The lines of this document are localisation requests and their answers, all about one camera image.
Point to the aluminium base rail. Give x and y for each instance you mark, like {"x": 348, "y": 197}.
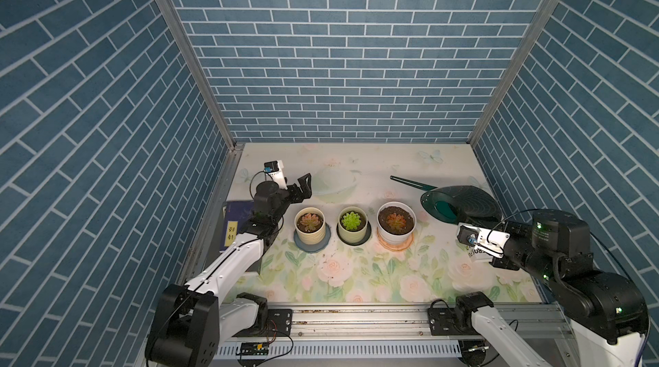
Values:
{"x": 379, "y": 322}

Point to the cream pot red succulent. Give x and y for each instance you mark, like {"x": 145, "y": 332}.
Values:
{"x": 309, "y": 226}

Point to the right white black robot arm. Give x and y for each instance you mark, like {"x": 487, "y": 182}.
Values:
{"x": 608, "y": 313}

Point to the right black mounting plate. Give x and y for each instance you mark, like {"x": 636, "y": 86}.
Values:
{"x": 449, "y": 321}

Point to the dark green round saucer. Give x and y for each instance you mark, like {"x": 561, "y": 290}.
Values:
{"x": 354, "y": 238}

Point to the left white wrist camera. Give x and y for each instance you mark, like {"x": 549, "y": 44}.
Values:
{"x": 274, "y": 170}

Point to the green pot green succulent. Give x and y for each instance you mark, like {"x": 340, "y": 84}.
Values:
{"x": 353, "y": 219}

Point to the small green circuit board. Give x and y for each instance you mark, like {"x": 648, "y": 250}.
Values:
{"x": 253, "y": 349}

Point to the dark green watering can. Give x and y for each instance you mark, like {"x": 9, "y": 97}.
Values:
{"x": 457, "y": 204}

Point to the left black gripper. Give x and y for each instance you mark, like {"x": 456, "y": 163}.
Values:
{"x": 305, "y": 193}

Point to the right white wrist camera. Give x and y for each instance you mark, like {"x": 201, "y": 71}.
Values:
{"x": 482, "y": 240}

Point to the blue grey round coaster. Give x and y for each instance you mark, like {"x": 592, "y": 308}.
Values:
{"x": 311, "y": 249}

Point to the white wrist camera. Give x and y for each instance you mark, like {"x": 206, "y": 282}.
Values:
{"x": 274, "y": 170}
{"x": 482, "y": 240}

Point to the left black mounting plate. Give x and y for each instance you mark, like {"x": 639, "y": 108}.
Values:
{"x": 274, "y": 322}

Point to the black mounting plate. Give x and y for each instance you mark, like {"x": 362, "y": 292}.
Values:
{"x": 274, "y": 322}
{"x": 449, "y": 321}

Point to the orange round coaster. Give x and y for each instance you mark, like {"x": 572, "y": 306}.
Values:
{"x": 395, "y": 242}

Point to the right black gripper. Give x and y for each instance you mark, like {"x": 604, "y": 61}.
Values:
{"x": 501, "y": 261}

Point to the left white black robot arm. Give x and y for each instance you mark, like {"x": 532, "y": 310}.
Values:
{"x": 193, "y": 320}

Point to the white pot orange succulent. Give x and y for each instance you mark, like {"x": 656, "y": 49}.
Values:
{"x": 396, "y": 218}

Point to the dark blue patterned book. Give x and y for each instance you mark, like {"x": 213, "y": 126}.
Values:
{"x": 236, "y": 213}

